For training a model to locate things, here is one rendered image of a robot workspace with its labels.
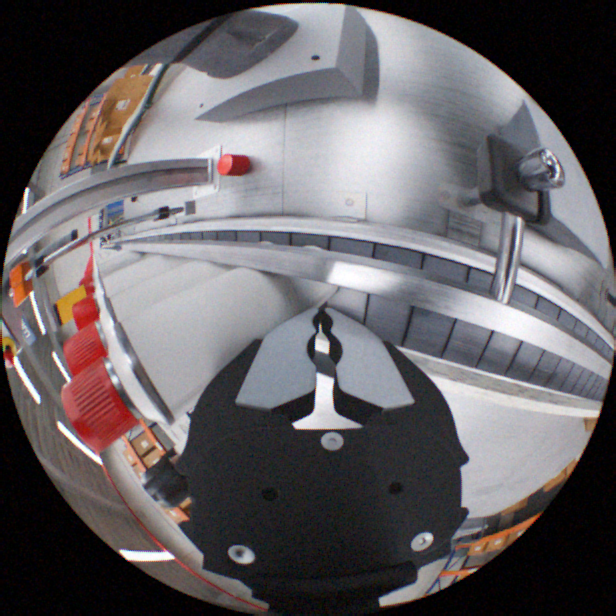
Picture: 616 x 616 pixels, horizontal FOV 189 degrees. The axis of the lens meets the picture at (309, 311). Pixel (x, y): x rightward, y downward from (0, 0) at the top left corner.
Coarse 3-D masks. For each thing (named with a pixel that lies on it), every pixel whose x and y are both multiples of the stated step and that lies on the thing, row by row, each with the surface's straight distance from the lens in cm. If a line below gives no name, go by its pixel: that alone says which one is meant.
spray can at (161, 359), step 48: (192, 288) 10; (240, 288) 10; (288, 288) 12; (336, 288) 18; (144, 336) 8; (192, 336) 8; (240, 336) 10; (96, 384) 9; (144, 384) 8; (192, 384) 9; (96, 432) 10
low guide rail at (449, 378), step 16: (320, 336) 18; (432, 368) 17; (448, 368) 18; (448, 384) 17; (464, 384) 17; (480, 384) 18; (496, 384) 19; (512, 384) 21; (496, 400) 19; (512, 400) 20; (528, 400) 21; (544, 400) 24; (560, 400) 27; (576, 400) 32; (592, 416) 41
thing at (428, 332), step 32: (384, 256) 17; (416, 256) 16; (384, 320) 18; (416, 320) 18; (448, 320) 18; (576, 320) 25; (448, 352) 19; (480, 352) 20; (512, 352) 21; (544, 352) 23; (608, 352) 38; (544, 384) 27; (576, 384) 33; (608, 384) 48
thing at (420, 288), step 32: (192, 256) 17; (224, 256) 13; (256, 256) 11; (288, 256) 10; (320, 256) 9; (352, 256) 10; (352, 288) 9; (384, 288) 8; (416, 288) 8; (448, 288) 8; (480, 288) 10; (480, 320) 9; (512, 320) 9; (544, 320) 11; (576, 352) 14
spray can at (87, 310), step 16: (208, 240) 28; (160, 256) 25; (176, 256) 25; (128, 272) 23; (144, 272) 23; (160, 272) 23; (96, 288) 24; (112, 288) 22; (80, 304) 24; (96, 304) 23; (80, 320) 23
